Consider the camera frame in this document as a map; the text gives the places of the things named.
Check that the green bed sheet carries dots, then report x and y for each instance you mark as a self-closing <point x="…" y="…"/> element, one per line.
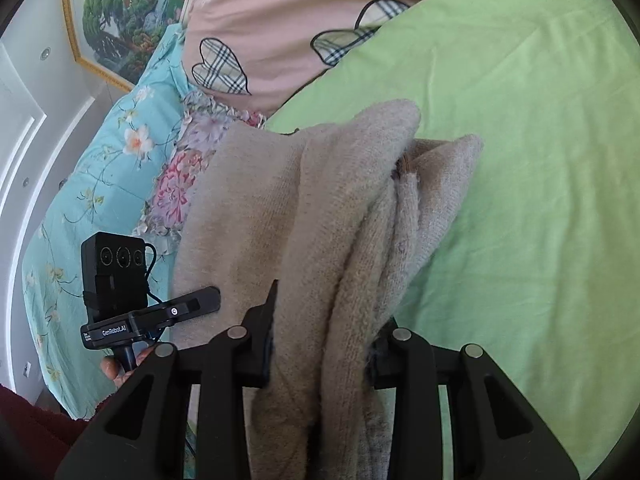
<point x="525" y="160"/>

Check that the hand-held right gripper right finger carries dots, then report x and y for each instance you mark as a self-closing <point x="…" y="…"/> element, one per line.
<point x="386" y="360"/>

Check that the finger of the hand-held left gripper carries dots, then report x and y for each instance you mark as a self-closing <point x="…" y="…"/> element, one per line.
<point x="197" y="305"/>

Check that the person's left hand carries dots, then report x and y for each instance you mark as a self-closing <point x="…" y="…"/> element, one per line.
<point x="112" y="367"/>

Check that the beige knit sweater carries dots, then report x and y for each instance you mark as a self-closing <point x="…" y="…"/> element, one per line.
<point x="300" y="220"/>

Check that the gold framed landscape painting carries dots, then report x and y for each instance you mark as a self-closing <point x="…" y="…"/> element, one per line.
<point x="125" y="10"/>

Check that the person's left forearm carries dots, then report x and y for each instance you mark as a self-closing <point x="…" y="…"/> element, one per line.
<point x="40" y="435"/>

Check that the pink quilt with plaid hearts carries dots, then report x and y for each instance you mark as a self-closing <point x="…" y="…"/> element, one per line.
<point x="280" y="15"/>

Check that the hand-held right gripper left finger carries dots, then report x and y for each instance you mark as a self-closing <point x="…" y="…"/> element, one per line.
<point x="257" y="350"/>

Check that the turquoise floral quilt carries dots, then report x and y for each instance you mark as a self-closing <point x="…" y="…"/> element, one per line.
<point x="85" y="195"/>

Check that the white wall socket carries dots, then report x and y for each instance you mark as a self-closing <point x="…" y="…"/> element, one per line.
<point x="25" y="368"/>

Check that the purple pink floral cloth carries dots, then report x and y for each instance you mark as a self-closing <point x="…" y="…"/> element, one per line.
<point x="175" y="180"/>

